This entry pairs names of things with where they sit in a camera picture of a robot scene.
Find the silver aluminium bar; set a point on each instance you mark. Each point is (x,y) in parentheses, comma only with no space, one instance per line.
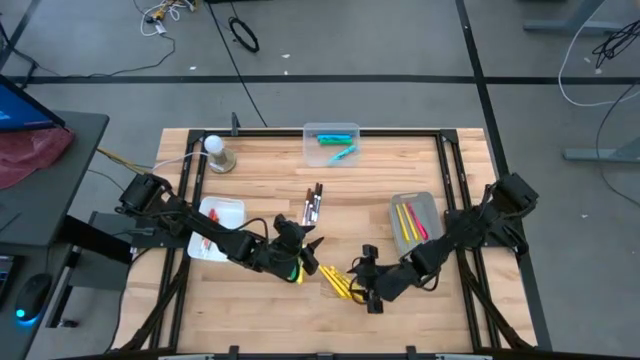
(185,357)
(465,357)

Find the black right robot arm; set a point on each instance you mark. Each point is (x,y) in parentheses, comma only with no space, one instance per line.
(465,228)

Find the grey table leg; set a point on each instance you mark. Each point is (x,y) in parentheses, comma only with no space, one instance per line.
(550,26)

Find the teal chunky highlighter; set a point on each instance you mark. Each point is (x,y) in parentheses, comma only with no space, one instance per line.
(342,153)

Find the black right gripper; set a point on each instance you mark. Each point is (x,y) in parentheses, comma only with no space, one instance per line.
(385,282)

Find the green chunky highlighter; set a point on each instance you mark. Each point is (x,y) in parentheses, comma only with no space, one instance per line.
(293,274)
(335,142)

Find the computer monitor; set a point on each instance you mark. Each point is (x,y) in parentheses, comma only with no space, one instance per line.
(20,112)

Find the blue chunky highlighter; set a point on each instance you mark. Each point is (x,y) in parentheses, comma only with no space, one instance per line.
(335,136)

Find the clear plastic bin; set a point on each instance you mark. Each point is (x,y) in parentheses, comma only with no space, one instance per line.
(317,157)

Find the brass lamp with white bulb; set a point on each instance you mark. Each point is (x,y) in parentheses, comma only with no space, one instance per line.
(214,144)

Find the black floor beam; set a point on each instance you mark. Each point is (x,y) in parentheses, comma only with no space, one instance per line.
(350,79)
(471,50)
(20,32)

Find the black aluminium frame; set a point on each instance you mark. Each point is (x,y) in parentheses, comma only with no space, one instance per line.
(260,133)

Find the maroon cloth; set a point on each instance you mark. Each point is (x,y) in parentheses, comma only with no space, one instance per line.
(30,155)

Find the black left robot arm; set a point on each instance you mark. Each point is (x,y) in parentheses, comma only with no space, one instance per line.
(210,229)

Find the slim pink highlighter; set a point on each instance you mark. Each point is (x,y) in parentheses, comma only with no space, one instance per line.
(419,225)

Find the grey translucent plastic bin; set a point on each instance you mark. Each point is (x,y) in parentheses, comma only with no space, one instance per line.
(432,210)

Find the yellow chunky highlighter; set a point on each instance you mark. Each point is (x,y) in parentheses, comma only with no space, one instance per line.
(301,276)

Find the red dry-erase marker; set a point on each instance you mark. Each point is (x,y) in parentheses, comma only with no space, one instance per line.
(213,216)

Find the white plastic bin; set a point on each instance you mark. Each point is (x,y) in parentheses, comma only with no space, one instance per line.
(232,210)

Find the black computer mouse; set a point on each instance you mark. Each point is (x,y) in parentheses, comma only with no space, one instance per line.
(32,295)

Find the grey table foot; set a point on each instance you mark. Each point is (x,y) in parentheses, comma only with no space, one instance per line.
(600,155)

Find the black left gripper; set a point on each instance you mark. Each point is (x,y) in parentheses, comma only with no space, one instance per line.
(287,255)

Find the black table clamp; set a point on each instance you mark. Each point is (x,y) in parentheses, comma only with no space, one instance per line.
(233,351)
(411,351)

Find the dark grey desk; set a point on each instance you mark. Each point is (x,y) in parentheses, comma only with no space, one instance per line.
(50,210)

